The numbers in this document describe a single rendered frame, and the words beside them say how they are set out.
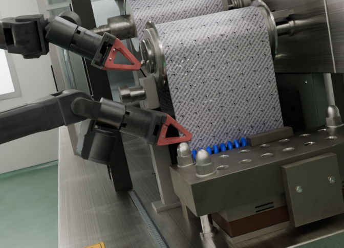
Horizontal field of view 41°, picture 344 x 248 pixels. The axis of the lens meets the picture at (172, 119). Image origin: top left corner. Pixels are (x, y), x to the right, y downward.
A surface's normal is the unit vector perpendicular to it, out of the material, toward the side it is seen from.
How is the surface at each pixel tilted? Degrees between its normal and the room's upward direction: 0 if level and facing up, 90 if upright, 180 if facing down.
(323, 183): 90
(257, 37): 90
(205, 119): 90
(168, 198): 90
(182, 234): 0
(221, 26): 60
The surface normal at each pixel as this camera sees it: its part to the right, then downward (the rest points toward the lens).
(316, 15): -0.95, 0.23
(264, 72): 0.23, 0.11
